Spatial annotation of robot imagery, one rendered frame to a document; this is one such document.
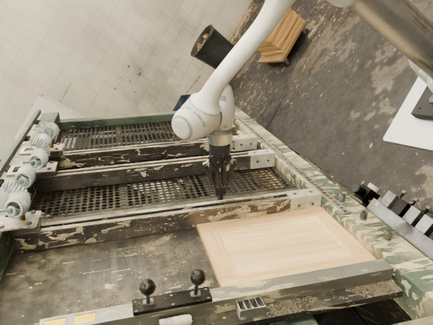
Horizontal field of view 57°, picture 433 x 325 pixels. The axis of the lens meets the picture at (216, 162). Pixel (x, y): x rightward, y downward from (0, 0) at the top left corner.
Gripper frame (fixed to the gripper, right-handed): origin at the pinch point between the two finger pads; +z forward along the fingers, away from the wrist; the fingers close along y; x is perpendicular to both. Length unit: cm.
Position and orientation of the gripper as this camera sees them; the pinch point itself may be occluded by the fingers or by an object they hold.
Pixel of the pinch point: (220, 195)
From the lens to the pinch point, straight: 149.2
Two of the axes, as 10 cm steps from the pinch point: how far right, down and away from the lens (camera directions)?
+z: 0.1, 9.3, 3.8
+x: 2.4, 3.6, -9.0
